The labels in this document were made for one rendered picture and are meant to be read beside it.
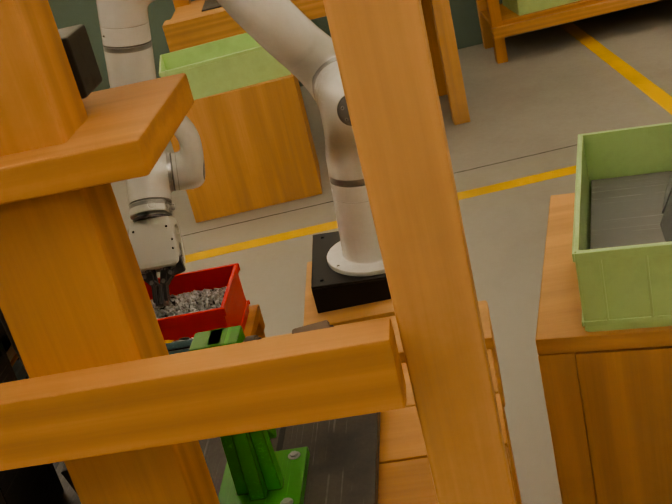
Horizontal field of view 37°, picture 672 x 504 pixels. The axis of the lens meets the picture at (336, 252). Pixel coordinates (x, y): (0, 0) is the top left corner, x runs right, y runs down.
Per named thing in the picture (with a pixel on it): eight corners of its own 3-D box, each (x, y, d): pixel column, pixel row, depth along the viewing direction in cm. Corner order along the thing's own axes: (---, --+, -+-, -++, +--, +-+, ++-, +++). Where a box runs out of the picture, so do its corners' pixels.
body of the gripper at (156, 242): (182, 213, 201) (189, 268, 199) (134, 222, 203) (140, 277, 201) (169, 205, 194) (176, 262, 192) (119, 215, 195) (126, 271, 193)
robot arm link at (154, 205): (179, 204, 202) (181, 218, 201) (137, 212, 203) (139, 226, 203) (165, 195, 194) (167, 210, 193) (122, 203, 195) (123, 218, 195)
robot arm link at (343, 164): (381, 158, 212) (364, 48, 201) (399, 191, 195) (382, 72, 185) (325, 170, 211) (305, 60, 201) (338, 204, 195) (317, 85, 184)
